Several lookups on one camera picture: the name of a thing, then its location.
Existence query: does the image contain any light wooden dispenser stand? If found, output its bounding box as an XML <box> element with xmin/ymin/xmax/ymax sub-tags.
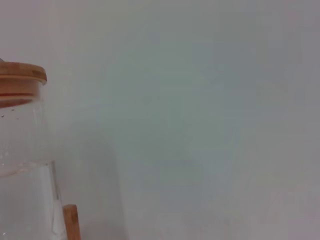
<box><xmin>62</xmin><ymin>204</ymin><xmax>82</xmax><ymax>240</ymax></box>

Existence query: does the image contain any bamboo jar lid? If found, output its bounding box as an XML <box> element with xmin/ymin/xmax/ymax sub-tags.
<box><xmin>0</xmin><ymin>61</ymin><xmax>48</xmax><ymax>107</ymax></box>

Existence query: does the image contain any clear glass water dispenser jar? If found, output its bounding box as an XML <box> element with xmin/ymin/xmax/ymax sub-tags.
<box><xmin>0</xmin><ymin>79</ymin><xmax>68</xmax><ymax>240</ymax></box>

